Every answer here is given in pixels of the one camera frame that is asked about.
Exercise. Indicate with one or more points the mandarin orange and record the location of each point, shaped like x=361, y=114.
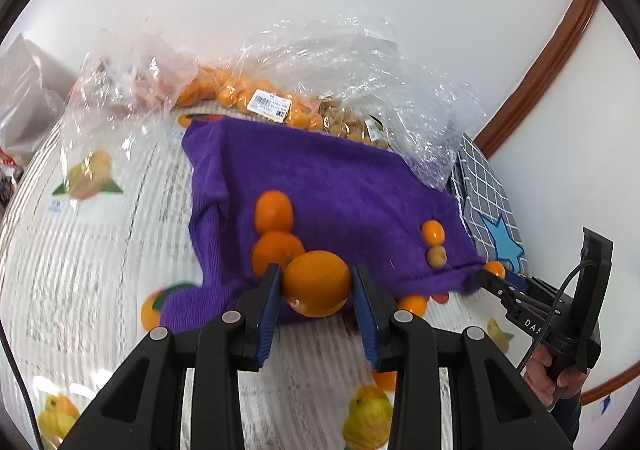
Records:
x=412, y=304
x=317, y=287
x=275, y=252
x=273, y=211
x=386, y=381

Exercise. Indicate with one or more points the pile of bagged golden berries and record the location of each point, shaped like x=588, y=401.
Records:
x=345, y=123

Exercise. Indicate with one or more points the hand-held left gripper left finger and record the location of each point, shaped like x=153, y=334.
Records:
x=267, y=315

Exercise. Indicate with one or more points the checkered bag with blue star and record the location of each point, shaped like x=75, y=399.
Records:
x=480, y=190

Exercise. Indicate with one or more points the clear plastic bag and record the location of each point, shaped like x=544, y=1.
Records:
x=125, y=75

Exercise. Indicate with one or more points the crinkled clear kumquat bag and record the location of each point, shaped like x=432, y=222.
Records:
x=310, y=55

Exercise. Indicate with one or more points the person's right hand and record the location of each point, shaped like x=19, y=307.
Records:
x=540, y=375

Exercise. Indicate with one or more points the brown baseboard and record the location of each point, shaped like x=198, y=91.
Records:
x=605, y=387

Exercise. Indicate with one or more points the white price label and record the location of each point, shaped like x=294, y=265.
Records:
x=376, y=127
x=270, y=105

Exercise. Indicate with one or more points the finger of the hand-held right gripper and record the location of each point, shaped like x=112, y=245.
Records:
x=500, y=292
x=517, y=282

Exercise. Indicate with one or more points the purple towel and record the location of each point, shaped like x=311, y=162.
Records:
x=340, y=190

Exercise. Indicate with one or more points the person's right forearm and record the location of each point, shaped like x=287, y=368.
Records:
x=567, y=420

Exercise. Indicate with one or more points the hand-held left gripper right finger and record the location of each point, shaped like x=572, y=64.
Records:
x=367, y=320

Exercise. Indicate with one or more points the brown wooden door frame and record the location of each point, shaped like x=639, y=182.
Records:
x=545, y=55

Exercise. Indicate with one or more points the pile of bagged kumquats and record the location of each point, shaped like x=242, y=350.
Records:
x=230, y=91

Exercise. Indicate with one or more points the small yellow-green plum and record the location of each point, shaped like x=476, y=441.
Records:
x=436, y=256

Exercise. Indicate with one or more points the fruit print tablecloth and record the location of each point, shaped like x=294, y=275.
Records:
x=100, y=255

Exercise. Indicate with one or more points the small orange kumquat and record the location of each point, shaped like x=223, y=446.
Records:
x=495, y=270
x=433, y=231

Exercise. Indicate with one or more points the small red plum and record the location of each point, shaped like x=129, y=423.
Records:
x=440, y=298

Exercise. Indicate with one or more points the crinkled clear golden berry bag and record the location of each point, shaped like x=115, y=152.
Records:
x=430, y=130

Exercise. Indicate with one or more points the white plastic bag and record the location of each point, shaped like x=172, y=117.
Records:
x=25, y=90

